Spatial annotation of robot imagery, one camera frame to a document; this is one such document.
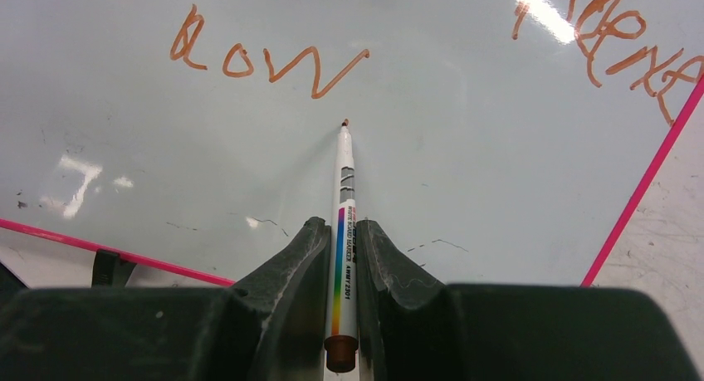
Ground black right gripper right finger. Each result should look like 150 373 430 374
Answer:
356 220 699 380

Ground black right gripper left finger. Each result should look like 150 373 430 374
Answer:
1 217 330 380

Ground black whiteboard stand foot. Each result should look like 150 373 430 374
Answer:
90 249 136 288

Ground whiteboard with pink frame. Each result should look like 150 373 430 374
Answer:
1 0 703 284

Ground white whiteboard marker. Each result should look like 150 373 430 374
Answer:
324 120 359 374

